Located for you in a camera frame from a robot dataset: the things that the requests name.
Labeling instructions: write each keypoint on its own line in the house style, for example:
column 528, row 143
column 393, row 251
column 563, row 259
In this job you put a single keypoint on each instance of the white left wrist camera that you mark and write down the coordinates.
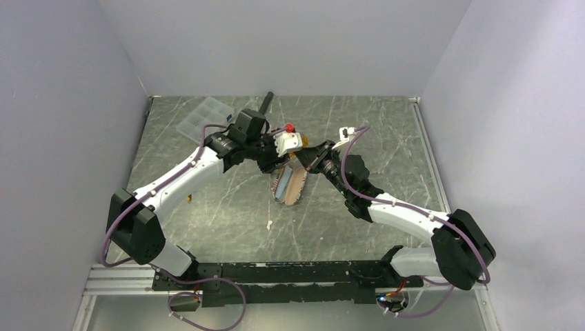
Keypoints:
column 286, row 139

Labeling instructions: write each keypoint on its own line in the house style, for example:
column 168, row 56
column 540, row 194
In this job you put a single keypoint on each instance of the orange transparent safety glasses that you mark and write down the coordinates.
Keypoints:
column 304, row 143

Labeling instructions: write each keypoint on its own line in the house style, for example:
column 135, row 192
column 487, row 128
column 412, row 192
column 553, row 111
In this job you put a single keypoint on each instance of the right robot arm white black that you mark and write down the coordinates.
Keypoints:
column 457, row 249

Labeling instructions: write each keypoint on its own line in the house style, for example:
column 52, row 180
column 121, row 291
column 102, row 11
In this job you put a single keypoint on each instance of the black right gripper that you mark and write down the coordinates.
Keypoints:
column 311, row 158

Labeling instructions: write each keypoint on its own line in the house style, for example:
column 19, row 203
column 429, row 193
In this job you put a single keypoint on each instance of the printed glasses pouch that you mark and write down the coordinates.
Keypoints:
column 289, row 184

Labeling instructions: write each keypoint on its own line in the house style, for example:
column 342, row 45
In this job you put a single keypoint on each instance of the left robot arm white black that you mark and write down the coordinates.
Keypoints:
column 134, row 218

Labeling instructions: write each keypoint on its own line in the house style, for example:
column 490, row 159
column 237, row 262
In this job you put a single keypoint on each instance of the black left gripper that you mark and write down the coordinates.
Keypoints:
column 274, row 162

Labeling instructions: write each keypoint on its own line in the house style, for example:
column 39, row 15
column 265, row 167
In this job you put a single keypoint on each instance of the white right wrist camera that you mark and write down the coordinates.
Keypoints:
column 346, row 135

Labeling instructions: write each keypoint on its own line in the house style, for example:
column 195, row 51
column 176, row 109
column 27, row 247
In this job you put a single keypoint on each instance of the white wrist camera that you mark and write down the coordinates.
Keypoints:
column 346, row 135
column 286, row 139

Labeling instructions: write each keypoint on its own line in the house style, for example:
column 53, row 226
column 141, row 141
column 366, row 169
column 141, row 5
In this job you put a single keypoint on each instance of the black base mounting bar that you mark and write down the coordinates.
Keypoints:
column 286, row 282

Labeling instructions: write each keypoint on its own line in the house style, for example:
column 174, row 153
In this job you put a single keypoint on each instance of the aluminium frame rail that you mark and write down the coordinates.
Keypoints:
column 135, row 280

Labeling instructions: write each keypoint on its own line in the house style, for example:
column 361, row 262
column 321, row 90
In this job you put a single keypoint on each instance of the clear plastic compartment box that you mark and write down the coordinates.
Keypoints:
column 209, row 111

